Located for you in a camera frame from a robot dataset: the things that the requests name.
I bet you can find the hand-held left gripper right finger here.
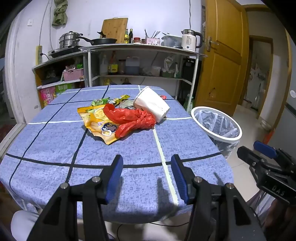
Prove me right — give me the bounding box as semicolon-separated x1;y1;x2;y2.
171;154;266;241

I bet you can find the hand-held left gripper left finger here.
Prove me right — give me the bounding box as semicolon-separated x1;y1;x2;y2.
26;154;124;241

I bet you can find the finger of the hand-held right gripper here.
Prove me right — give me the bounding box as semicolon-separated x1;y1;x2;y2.
253;140;281;160
236;146;264;168

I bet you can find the white trash bin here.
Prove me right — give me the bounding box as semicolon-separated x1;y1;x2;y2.
191;106;242;159

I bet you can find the yellow snack packet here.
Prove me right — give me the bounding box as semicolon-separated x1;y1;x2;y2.
77;105;123;145

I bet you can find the red plastic bag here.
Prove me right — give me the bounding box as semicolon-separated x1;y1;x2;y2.
103;103;156;139

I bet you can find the clear plastic wrapper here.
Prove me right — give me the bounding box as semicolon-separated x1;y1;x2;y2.
119;99;136;109

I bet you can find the green snack packet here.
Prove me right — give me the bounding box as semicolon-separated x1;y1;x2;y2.
91;98;110;107

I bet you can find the yellow green wrapper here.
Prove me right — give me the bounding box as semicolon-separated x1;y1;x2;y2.
107;94;131;105

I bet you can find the white paper bucket cup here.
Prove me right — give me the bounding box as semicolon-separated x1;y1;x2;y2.
134;86;170;122

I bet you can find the red plastic object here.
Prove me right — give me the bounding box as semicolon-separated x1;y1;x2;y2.
264;131;275;144

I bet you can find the grey bin liner bag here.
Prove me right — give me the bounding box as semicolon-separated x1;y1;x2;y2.
195;109;240;159

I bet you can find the blue checked tablecloth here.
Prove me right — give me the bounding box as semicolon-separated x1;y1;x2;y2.
0;85;234;224

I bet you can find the wooden door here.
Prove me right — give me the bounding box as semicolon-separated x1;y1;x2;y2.
195;0;250;118

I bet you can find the white stool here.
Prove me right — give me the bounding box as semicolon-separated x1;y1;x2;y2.
11;210;41;241

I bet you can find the green cardboard box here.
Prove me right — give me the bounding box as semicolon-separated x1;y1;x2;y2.
55;84;75;95

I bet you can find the pink cardboard box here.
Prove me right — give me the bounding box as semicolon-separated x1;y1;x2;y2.
40;88;57;107

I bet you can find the pink plastic basket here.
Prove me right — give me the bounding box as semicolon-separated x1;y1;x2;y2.
63;69;84;82

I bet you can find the sauce bottle yellow label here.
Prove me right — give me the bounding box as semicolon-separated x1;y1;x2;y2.
108;51;119;75

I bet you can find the plastic jug dark liquid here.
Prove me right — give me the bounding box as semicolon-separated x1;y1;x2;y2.
125;56;140;75

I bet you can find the white plastic bottle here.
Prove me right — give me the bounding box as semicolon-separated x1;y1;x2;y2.
101;55;109;75

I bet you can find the white plastic bag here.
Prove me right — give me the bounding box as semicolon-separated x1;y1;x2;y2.
162;57;177;78

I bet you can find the white electric kettle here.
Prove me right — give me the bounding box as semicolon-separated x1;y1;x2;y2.
181;29;203;52

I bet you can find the wooden side cabinet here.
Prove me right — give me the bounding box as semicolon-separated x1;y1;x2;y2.
32;51;89;109

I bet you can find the metal shelf rack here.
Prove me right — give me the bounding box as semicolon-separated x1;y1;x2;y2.
80;44;208;100

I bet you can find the clear plastic container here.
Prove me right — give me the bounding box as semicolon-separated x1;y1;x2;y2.
161;35;182;48

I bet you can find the black induction cooker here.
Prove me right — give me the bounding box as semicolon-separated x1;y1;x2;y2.
48;46;83;58

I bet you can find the black frying pan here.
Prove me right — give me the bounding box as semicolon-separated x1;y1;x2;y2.
78;36;118;45

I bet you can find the steel steamer pot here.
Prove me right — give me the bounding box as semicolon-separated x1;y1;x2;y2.
59;31;83;49

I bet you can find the bundle of chopsticks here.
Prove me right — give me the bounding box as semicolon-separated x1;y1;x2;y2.
144;29;161;39

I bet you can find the wooden cutting board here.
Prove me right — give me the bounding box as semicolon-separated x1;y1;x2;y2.
101;18;129;44

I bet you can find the hanging green cloth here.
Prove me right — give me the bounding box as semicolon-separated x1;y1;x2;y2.
51;0;68;27

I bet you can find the black floor cable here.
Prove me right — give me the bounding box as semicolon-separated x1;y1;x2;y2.
116;221;190;241

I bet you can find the metal door handle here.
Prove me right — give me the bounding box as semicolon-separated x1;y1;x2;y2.
206;36;219;52

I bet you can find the grey wall cable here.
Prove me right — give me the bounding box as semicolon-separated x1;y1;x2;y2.
39;0;52;47

